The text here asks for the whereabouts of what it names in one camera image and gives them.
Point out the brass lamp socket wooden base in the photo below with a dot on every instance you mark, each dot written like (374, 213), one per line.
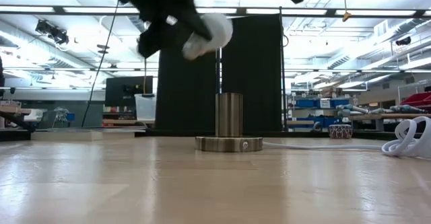
(229, 116)

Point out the white LED lightbulb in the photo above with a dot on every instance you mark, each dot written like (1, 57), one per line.
(219, 29)

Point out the clear plastic storage bin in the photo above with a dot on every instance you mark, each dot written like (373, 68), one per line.
(145, 108)

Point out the black ceiling-hung camera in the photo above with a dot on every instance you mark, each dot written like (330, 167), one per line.
(54, 34)

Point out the blue storage bin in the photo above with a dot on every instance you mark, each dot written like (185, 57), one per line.
(323, 121)
(340, 103)
(306, 103)

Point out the black ceiling fixture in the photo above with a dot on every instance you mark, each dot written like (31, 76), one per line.
(403, 41)

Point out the wooden workbench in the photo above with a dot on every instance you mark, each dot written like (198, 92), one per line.
(387, 116)

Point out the black computer monitor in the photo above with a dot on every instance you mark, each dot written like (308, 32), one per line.
(118, 93)

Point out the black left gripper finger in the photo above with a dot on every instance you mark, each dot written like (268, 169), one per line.
(197, 27)
(158, 40)

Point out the wooden shelf board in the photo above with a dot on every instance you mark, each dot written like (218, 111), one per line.
(13, 110)

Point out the red storage bin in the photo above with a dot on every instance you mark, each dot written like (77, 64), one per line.
(417, 100)

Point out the black aluminium table frame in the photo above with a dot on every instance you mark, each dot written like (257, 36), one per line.
(168, 134)

